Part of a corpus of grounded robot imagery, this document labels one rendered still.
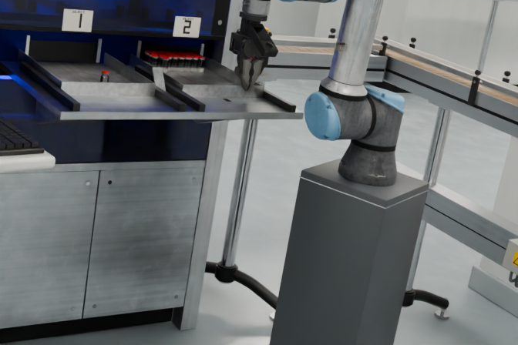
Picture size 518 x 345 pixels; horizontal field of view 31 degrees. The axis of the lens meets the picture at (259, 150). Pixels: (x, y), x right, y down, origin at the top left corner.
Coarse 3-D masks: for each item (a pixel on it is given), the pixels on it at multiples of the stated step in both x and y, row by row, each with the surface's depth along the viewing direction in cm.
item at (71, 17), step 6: (66, 12) 258; (72, 12) 259; (78, 12) 260; (84, 12) 261; (90, 12) 262; (66, 18) 258; (72, 18) 259; (78, 18) 260; (84, 18) 261; (90, 18) 262; (66, 24) 259; (72, 24) 260; (78, 24) 261; (84, 24) 262; (90, 24) 263; (66, 30) 260; (72, 30) 261; (78, 30) 261; (84, 30) 262; (90, 30) 263
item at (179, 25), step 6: (180, 18) 277; (186, 18) 278; (192, 18) 279; (198, 18) 280; (174, 24) 276; (180, 24) 277; (186, 24) 278; (192, 24) 279; (198, 24) 280; (174, 30) 277; (180, 30) 278; (186, 30) 279; (192, 30) 280; (198, 30) 281; (180, 36) 279; (186, 36) 280; (192, 36) 281
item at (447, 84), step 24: (384, 48) 340; (408, 48) 344; (408, 72) 331; (432, 72) 321; (456, 72) 314; (480, 72) 301; (504, 72) 309; (432, 96) 320; (456, 96) 311; (480, 96) 302; (504, 96) 303; (480, 120) 302; (504, 120) 294
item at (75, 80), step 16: (32, 64) 253; (48, 64) 265; (64, 64) 269; (80, 64) 272; (96, 64) 275; (112, 64) 272; (64, 80) 251; (80, 80) 254; (96, 80) 257; (112, 80) 259; (128, 80) 262; (144, 80) 255
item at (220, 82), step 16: (144, 64) 273; (208, 64) 293; (176, 80) 257; (192, 80) 275; (208, 80) 279; (224, 80) 282; (192, 96) 257; (208, 96) 259; (224, 96) 262; (240, 96) 265; (256, 96) 268
